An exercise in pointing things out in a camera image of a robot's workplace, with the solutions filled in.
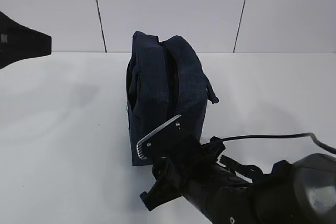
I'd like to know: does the dark navy fabric bag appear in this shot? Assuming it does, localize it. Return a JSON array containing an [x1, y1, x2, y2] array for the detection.
[[126, 31, 219, 166]]

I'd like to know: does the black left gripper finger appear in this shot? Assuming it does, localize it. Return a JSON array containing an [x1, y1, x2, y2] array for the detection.
[[1, 13, 52, 69]]

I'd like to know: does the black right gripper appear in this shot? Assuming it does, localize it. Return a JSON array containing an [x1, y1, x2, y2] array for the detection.
[[139, 136, 251, 212]]

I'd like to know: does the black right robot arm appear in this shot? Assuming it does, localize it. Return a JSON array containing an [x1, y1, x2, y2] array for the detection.
[[136, 133, 335, 223]]

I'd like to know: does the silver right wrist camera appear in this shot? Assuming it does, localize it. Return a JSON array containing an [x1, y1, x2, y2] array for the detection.
[[136, 114, 198, 161]]

